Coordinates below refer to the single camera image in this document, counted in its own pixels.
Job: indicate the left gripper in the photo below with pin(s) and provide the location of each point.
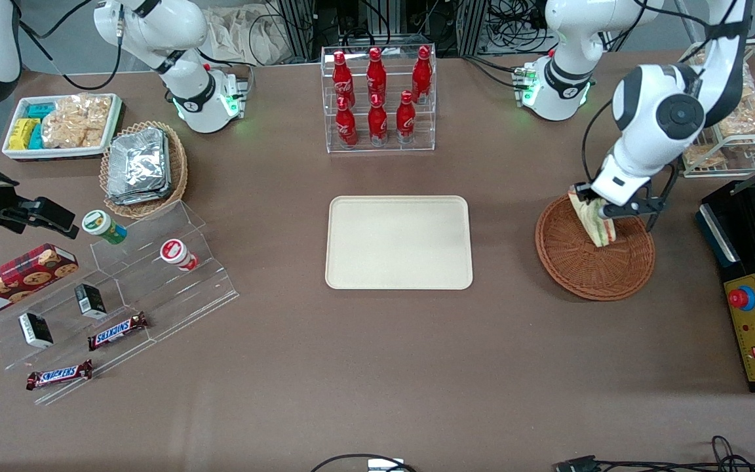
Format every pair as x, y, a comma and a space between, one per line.
582, 191

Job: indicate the plastic sandwich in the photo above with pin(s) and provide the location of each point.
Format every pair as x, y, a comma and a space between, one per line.
597, 226

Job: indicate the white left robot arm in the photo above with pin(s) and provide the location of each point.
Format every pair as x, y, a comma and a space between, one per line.
653, 105

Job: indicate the white rectangular snack tray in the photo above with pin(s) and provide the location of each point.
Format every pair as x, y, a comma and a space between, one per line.
63, 153

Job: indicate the brown round wicker basket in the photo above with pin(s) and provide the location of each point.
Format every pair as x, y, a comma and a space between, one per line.
587, 275

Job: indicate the light tan wicker basket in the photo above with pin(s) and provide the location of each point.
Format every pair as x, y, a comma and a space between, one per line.
179, 170

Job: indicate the cream plastic tray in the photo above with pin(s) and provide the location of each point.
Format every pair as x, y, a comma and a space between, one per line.
397, 242

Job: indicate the red tartan cookie box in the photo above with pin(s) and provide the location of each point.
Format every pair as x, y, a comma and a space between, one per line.
17, 282

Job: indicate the green lidded cup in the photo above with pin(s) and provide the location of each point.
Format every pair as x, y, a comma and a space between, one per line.
102, 226

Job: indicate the teal snack pack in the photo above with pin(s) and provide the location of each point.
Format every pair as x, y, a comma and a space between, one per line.
42, 109
37, 137

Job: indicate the yellow snack pack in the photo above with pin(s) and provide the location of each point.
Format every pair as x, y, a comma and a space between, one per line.
20, 134

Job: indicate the clear bag of snacks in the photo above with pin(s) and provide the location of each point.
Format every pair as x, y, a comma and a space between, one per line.
702, 156
751, 118
750, 77

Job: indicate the small black carton box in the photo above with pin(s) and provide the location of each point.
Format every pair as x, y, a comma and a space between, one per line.
37, 331
91, 301

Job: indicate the silver foil packet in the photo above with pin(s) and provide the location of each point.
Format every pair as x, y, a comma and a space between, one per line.
135, 199
138, 160

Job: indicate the clear bag of crackers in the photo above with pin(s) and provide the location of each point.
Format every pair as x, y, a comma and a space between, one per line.
76, 121

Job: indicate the Snickers chocolate bar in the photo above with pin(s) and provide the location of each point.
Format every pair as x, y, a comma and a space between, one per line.
59, 375
118, 331

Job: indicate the clear acrylic step display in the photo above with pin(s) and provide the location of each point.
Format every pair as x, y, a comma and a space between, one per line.
154, 295

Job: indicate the red lidded cup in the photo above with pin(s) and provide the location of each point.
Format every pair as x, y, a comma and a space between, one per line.
177, 254

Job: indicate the red cola bottle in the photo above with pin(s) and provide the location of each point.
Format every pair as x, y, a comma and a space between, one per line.
346, 124
376, 72
343, 75
377, 121
422, 72
406, 118

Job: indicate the clear acrylic bottle rack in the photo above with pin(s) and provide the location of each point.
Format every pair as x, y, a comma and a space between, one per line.
381, 149

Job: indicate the beige cloth bag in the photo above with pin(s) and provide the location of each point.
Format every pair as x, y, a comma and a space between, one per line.
246, 33

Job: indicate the small white device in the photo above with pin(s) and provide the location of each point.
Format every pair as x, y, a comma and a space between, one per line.
385, 465

